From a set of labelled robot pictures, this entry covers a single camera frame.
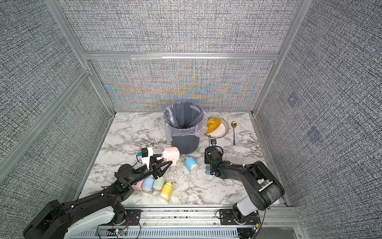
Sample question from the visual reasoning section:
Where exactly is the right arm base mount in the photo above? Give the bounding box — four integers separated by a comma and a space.
215, 209, 261, 226

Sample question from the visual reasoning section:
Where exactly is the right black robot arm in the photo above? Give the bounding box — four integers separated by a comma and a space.
205, 146, 285, 224

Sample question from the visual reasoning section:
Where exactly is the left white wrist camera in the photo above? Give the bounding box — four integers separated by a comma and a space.
137, 147, 153, 169

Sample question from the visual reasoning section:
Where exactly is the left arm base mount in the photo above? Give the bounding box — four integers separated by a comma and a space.
111, 209, 142, 226

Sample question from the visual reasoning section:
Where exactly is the clear plastic bin liner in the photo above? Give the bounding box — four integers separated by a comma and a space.
163, 102, 208, 142

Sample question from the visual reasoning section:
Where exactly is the green pencil sharpener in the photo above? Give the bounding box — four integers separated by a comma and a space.
153, 176, 167, 191

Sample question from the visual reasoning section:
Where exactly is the bright blue pencil sharpener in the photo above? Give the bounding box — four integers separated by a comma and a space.
185, 156, 198, 172

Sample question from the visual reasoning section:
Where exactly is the yellow pencil sharpener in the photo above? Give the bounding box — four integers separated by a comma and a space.
160, 182, 175, 201

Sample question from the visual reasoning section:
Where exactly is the clear blue shavings tray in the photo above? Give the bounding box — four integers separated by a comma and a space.
205, 164, 211, 176

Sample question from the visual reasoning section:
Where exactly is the aluminium front rail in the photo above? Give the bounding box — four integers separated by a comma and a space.
100, 205, 307, 229

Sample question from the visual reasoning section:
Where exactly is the pink pencil sharpener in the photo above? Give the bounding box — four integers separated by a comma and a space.
161, 147, 180, 167
132, 180, 144, 191

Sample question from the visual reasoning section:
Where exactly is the yellow white patterned bowl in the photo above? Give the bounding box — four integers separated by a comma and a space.
206, 117, 229, 138

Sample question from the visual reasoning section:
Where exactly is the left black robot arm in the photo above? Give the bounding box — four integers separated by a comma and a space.
23, 154, 173, 239

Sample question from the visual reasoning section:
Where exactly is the gold blue spoon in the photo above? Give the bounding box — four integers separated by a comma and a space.
231, 121, 237, 146

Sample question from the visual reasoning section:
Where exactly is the light blue pencil sharpener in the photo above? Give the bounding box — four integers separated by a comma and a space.
141, 176, 155, 192

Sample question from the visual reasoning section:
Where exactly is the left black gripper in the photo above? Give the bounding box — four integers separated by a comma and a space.
128, 154, 171, 188

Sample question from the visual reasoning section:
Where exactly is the dark grey trash bin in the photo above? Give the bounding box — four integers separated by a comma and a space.
163, 102, 208, 154

